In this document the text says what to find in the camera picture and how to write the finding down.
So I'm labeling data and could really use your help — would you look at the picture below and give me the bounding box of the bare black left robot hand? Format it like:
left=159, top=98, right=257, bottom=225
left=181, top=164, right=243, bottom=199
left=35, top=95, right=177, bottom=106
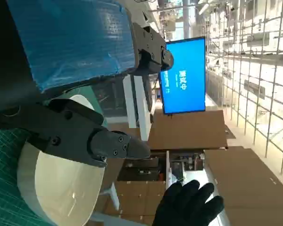
left=0, top=0, right=175, bottom=168

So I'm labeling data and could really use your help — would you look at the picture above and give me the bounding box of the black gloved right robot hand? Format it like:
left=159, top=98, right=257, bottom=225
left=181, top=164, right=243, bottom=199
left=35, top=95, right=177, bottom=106
left=152, top=180, right=225, bottom=226

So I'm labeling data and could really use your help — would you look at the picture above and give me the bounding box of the white plate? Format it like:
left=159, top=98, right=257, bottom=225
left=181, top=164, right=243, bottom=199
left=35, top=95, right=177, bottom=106
left=17, top=94, right=107, bottom=223

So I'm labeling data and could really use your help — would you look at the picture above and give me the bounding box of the brown cardboard box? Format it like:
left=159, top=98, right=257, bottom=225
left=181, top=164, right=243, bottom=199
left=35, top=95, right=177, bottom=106
left=204, top=146, right=283, bottom=226
left=97, top=180, right=167, bottom=226
left=148, top=110, right=230, bottom=151

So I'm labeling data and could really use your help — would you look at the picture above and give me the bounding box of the white desk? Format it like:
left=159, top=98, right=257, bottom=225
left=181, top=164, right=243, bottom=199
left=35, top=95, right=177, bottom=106
left=122, top=74, right=154, bottom=142

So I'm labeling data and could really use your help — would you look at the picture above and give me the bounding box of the blue monitor screen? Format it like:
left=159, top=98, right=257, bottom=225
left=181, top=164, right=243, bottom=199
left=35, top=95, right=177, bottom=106
left=159, top=36, right=206, bottom=115

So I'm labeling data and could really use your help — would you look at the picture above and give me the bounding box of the green cutting mat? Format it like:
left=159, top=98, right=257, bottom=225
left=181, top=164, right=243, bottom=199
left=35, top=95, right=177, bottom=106
left=0, top=80, right=109, bottom=226

